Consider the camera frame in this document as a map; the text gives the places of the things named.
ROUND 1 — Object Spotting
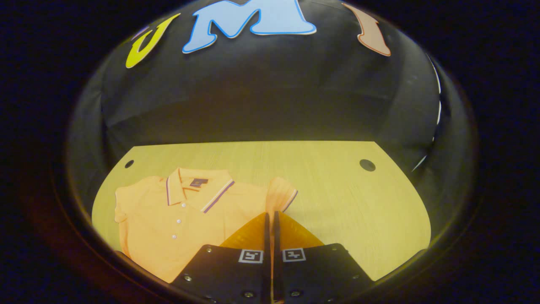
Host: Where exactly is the orange T-shirt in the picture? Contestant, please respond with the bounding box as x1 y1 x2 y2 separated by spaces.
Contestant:
114 167 299 284

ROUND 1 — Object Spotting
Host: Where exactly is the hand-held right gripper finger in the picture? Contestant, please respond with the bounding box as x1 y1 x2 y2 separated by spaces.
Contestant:
170 212 271 304
272 211 375 304

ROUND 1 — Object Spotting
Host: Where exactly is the black backdrop cloth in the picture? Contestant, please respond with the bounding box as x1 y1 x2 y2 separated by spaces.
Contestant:
67 0 464 221

